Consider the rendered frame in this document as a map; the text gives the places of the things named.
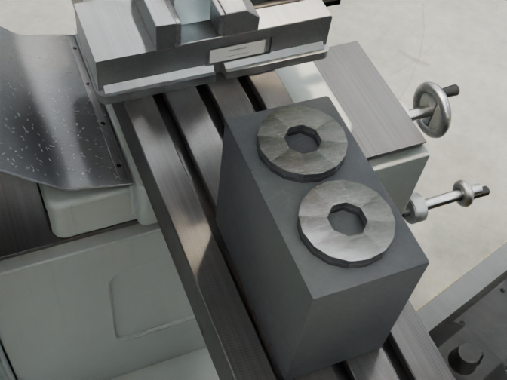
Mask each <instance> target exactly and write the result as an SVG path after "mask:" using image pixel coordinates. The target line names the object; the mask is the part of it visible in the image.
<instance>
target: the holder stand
mask: <svg viewBox="0 0 507 380"><path fill-rule="evenodd" d="M216 223H217V226H218V228H219V230H220V233H221V235H222V237H223V240H224V242H225V244H226V247H227V249H228V251H229V254H230V256H231V258H232V261H233V263H234V265H235V267H236V270H237V272H238V275H239V277H240V278H241V282H242V283H243V286H244V288H245V291H246V293H247V296H248V298H249V300H250V303H251V304H252V306H253V309H254V311H255V314H256V316H257V319H258V321H259V322H260V326H261V327H262V329H263V332H264V334H265V337H266V339H267V342H268V343H269V347H270V348H271V350H272V353H273V355H274V357H275V360H276V362H277V364H278V367H279V369H280V371H281V374H282V376H283V378H284V380H291V379H293V378H297V377H299V376H301V375H305V374H308V373H310V372H314V371H316V370H319V369H322V368H324V367H327V366H331V365H334V364H335V363H339V362H342V361H344V360H348V359H350V358H353V357H357V356H358V355H361V354H365V353H367V352H370V351H373V350H376V349H378V348H381V347H382V346H383V343H384V341H385V340H386V338H387V336H388V335H389V333H390V331H391V330H392V327H393V326H394V325H395V322H396V320H397V319H398V317H399V315H400V314H401V312H402V310H403V309H404V306H405V305H406V304H407V301H408V299H409V298H410V296H411V294H412V293H413V291H414V289H415V288H416V285H417V284H418V283H419V280H420V278H421V277H422V275H423V273H424V272H425V270H426V268H427V267H428V265H429V260H428V258H427V256H426V255H425V253H424V252H423V250H422V248H421V246H420V245H419V243H418V242H417V240H416V238H415V237H414V235H413V233H412V232H411V230H410V229H409V227H408V225H407V223H406V222H405V221H404V218H403V217H402V215H401V214H400V212H399V211H398V208H397V207H396V206H395V204H394V202H393V200H392V199H391V198H390V196H389V194H388V192H387V191H386V189H385V187H384V186H383V184H382V183H381V181H380V180H379V177H378V176H377V174H376V173H375V171H374V169H373V168H372V167H371V165H370V163H369V161H368V160H367V158H366V156H365V155H364V153H363V152H362V150H361V148H360V146H359V145H358V143H357V142H356V140H355V138H354V137H353V135H352V133H351V132H350V130H349V129H348V127H347V125H346V123H345V122H344V120H343V119H342V117H341V115H340V114H339V112H338V111H337V109H336V107H335V105H334V104H333V102H332V101H331V99H330V97H329V96H324V97H319V98H314V99H311V100H305V101H302V102H298V103H292V104H288V105H285V106H279V107H275V108H272V109H266V110H262V111H258V112H252V113H249V114H246V115H239V116H236V117H232V118H227V119H226V120H225V127H224V135H223V150H222V158H221V167H220V181H219V190H218V198H217V213H216Z"/></svg>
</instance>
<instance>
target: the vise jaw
mask: <svg viewBox="0 0 507 380"><path fill-rule="evenodd" d="M210 20H211V22H212V24H213V25H214V28H215V30H216V31H217V33H218V35H223V36H227V35H234V34H239V33H243V32H250V31H254V30H258V28H259V21H260V16H259V14H258V13H257V11H256V9H255V8H254V6H253V5H252V3H251V1H250V0H211V6H210Z"/></svg>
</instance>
